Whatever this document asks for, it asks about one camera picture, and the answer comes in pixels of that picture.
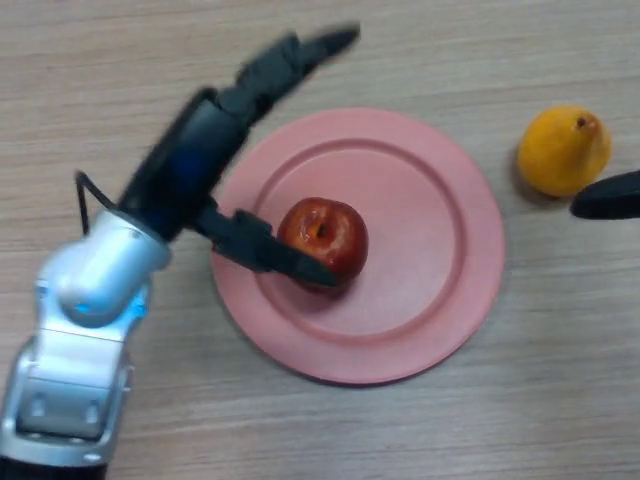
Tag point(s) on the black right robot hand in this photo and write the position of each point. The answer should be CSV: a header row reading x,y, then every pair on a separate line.
x,y
610,200

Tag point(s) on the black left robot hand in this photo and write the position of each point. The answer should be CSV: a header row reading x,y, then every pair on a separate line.
x,y
185,165

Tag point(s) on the red apple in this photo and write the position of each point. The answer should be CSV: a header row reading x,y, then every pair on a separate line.
x,y
335,235

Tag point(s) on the pink round plate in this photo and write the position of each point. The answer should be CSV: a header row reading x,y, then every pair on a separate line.
x,y
415,260

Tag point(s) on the yellow pear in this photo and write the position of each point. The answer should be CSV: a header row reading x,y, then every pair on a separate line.
x,y
560,155

